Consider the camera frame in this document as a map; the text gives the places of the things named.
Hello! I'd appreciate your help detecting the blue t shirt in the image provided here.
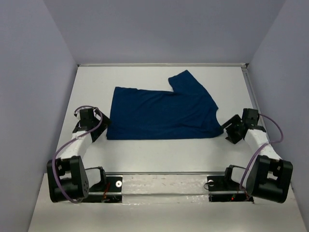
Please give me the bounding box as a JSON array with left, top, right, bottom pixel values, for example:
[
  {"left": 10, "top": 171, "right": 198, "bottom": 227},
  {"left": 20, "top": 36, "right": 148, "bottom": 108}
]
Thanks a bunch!
[{"left": 107, "top": 70, "right": 223, "bottom": 140}]

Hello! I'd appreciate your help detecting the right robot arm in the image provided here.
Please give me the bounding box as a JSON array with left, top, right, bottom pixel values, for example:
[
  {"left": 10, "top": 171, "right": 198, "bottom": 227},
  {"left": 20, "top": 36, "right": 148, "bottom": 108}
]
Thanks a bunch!
[{"left": 221, "top": 108, "right": 293, "bottom": 203}]

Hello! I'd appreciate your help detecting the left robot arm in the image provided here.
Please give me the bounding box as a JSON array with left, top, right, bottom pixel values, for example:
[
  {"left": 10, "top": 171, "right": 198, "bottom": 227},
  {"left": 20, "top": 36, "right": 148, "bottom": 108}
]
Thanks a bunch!
[{"left": 46, "top": 105, "right": 111, "bottom": 203}]

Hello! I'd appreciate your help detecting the aluminium rail front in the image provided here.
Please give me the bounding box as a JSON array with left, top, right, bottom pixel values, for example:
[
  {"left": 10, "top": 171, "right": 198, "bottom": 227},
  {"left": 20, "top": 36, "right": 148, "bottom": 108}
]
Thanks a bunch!
[{"left": 106, "top": 171, "right": 225, "bottom": 175}]

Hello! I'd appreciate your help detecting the aluminium rail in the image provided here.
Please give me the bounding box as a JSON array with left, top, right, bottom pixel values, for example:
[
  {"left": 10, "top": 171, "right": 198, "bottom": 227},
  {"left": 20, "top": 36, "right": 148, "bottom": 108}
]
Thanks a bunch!
[
  {"left": 78, "top": 63, "right": 247, "bottom": 68},
  {"left": 106, "top": 171, "right": 225, "bottom": 175}
]

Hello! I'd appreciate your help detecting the aluminium rail back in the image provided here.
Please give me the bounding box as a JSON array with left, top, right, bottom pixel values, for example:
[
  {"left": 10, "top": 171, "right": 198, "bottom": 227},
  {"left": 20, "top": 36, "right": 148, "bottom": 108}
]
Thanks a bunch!
[{"left": 78, "top": 63, "right": 247, "bottom": 68}]

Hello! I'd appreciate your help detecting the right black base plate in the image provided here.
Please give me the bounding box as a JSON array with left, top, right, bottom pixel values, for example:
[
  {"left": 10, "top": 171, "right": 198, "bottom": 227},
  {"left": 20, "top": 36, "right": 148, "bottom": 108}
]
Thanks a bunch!
[{"left": 203, "top": 175, "right": 254, "bottom": 203}]

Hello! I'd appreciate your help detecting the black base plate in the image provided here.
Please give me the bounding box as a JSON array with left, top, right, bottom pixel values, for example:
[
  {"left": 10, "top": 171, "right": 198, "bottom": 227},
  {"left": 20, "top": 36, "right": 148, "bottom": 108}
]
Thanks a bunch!
[
  {"left": 81, "top": 175, "right": 123, "bottom": 203},
  {"left": 203, "top": 175, "right": 254, "bottom": 203}
]

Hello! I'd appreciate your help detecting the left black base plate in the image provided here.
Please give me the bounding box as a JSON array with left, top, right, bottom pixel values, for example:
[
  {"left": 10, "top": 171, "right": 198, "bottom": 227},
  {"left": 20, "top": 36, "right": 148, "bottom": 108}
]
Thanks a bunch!
[{"left": 81, "top": 175, "right": 123, "bottom": 203}]

